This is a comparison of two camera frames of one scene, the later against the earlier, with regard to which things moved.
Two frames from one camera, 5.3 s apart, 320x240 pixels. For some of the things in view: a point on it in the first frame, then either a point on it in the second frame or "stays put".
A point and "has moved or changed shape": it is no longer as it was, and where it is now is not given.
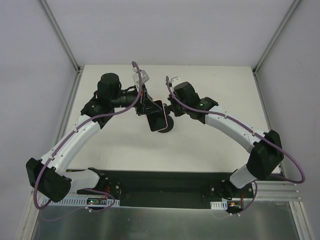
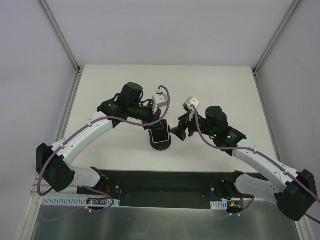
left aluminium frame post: [60, 35] stays put
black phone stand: [169, 119] -> [162, 145]
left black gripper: [142, 103] -> [155, 122]
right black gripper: [173, 105] -> [186, 125]
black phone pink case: [157, 121] has moved or changed shape
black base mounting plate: [172, 189] stays put
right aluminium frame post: [275, 37] stays put
